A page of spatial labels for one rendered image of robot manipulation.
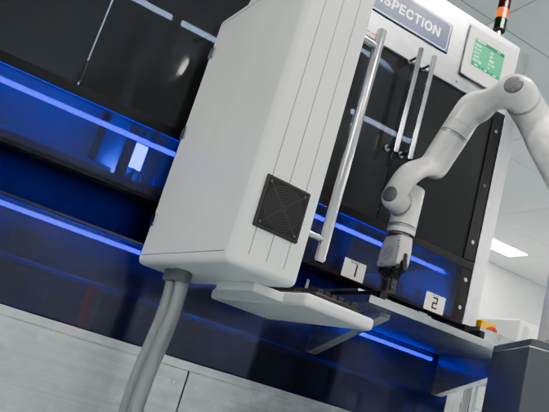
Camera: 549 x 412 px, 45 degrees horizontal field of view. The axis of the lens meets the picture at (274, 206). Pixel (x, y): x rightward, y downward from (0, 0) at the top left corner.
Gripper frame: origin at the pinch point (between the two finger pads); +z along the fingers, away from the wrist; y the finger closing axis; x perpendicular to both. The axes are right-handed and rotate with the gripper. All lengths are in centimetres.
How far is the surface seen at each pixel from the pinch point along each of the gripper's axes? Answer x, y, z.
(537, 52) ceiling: 143, -111, -199
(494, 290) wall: 491, -478, -171
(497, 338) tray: 26.5, 18.6, 6.9
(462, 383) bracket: 39.1, -5.2, 18.9
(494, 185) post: 48, -18, -55
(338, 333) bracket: -10.8, -2.6, 17.5
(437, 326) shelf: 3.1, 21.3, 10.6
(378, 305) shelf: -16.2, 21.4, 11.1
